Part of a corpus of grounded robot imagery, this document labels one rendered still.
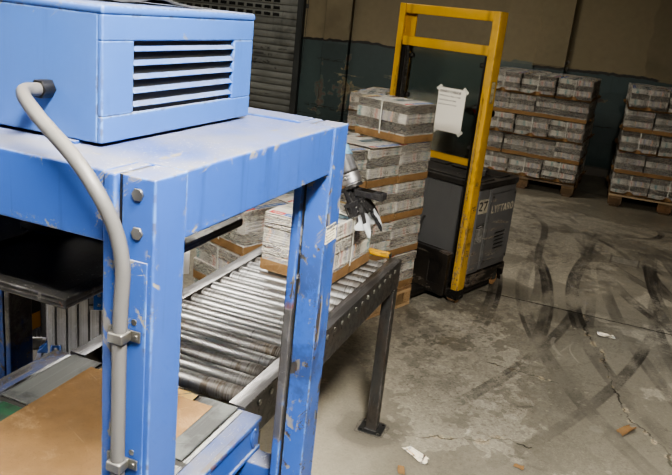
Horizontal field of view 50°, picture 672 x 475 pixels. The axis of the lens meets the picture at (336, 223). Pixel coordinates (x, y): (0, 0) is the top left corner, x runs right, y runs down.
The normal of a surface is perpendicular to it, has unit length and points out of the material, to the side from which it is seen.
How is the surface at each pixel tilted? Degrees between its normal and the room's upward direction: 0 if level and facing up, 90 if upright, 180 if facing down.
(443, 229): 90
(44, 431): 0
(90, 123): 90
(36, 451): 0
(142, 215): 90
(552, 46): 90
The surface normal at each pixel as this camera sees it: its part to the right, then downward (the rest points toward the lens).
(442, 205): -0.67, 0.15
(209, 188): 0.92, 0.20
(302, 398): -0.37, 0.23
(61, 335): 0.22, 0.30
